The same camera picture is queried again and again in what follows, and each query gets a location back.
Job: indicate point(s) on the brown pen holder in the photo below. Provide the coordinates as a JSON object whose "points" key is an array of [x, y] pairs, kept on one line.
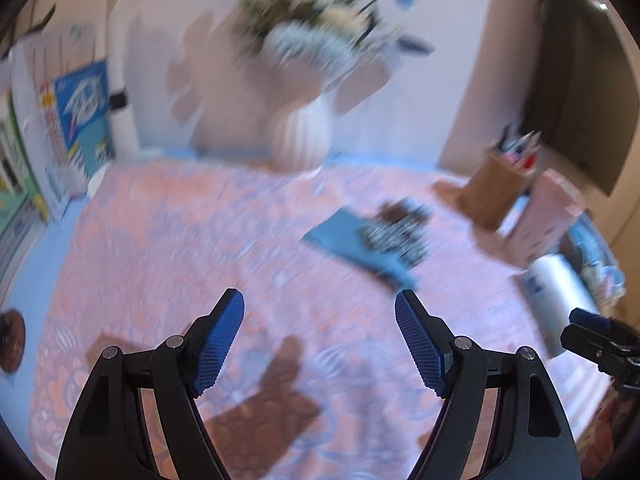
{"points": [[490, 190]]}

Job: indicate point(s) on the black and white patterned cloth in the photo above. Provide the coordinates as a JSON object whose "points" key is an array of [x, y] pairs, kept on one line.
{"points": [[395, 240]]}

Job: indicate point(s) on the black flat television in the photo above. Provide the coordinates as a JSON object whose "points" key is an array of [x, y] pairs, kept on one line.
{"points": [[575, 85]]}

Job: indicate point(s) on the brown round object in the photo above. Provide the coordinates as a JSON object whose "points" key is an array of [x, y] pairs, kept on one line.
{"points": [[12, 340]]}

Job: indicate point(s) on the green printed box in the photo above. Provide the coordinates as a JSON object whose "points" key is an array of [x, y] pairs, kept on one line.
{"points": [[15, 200]]}

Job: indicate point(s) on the blue and white flower bouquet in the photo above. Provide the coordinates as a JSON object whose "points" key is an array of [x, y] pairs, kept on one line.
{"points": [[310, 40]]}

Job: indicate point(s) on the white printed box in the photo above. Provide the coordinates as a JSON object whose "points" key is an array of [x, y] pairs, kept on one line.
{"points": [[35, 65]]}

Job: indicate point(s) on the pink storage box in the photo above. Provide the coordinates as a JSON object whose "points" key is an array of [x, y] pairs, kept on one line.
{"points": [[545, 210]]}

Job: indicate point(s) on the pink patterned tablecloth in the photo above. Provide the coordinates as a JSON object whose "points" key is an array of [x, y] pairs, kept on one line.
{"points": [[175, 240]]}

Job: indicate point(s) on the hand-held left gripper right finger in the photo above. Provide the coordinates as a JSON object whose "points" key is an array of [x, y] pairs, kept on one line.
{"points": [[420, 340]]}

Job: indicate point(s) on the bunch of pens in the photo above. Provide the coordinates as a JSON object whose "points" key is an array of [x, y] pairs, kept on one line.
{"points": [[517, 152]]}

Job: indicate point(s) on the white pole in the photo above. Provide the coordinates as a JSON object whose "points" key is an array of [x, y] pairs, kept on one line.
{"points": [[122, 130]]}

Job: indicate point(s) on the blue printed box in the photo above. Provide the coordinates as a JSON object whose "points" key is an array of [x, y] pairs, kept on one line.
{"points": [[80, 110]]}

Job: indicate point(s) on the white ribbed vase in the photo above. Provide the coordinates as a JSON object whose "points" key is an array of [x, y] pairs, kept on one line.
{"points": [[302, 135]]}

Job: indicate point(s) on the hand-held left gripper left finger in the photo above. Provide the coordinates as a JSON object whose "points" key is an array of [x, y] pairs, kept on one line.
{"points": [[220, 340]]}

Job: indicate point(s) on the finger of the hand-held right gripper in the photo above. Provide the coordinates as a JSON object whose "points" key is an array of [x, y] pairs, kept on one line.
{"points": [[587, 318]]}

